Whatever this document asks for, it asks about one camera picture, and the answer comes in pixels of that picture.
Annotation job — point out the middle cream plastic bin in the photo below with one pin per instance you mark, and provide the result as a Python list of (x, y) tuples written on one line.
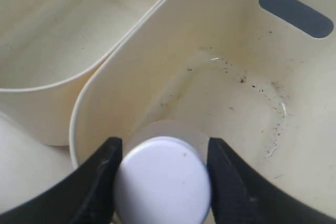
[(49, 49)]

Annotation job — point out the right cream plastic bin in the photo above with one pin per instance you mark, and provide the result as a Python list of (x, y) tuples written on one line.
[(259, 74)]

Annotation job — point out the cream plastic bin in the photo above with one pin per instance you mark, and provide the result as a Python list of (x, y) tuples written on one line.
[(49, 49), (259, 74)]

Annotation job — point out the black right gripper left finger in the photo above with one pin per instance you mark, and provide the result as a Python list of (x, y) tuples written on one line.
[(85, 196)]

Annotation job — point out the clear plastic bottle white cap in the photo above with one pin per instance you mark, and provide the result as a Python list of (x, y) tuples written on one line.
[(163, 176)]

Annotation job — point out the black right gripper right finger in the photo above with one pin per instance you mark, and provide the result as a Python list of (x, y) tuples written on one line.
[(242, 195)]

